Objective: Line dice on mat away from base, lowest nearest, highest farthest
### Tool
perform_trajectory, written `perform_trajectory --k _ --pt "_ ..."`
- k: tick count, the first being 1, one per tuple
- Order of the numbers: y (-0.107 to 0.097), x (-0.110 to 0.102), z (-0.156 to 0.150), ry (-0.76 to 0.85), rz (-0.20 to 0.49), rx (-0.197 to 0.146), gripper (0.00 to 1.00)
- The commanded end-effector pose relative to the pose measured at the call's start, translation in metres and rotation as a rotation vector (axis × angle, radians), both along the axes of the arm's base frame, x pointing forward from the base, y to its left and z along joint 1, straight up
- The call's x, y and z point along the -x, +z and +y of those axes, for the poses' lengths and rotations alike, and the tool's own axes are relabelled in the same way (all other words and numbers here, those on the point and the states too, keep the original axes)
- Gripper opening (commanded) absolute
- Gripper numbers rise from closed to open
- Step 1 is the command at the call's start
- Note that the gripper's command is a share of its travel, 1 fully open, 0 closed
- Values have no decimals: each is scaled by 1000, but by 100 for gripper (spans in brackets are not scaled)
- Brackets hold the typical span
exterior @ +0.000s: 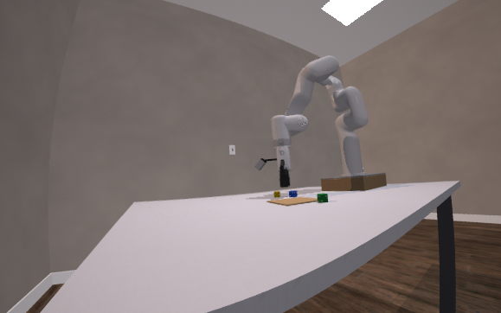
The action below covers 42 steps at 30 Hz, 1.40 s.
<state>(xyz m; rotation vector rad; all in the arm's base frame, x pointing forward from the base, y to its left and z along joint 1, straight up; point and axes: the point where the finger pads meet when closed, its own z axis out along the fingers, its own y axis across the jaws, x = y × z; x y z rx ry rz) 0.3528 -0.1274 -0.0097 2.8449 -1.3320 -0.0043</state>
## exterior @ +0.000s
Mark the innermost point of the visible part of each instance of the green die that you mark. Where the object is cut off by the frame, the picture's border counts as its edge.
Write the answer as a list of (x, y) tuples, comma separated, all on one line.
[(322, 198)]

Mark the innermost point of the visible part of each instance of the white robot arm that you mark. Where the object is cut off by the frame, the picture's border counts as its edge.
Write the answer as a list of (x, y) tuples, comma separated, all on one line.
[(284, 127)]

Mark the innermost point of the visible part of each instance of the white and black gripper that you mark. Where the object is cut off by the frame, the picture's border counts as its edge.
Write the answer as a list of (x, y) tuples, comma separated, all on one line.
[(282, 155)]

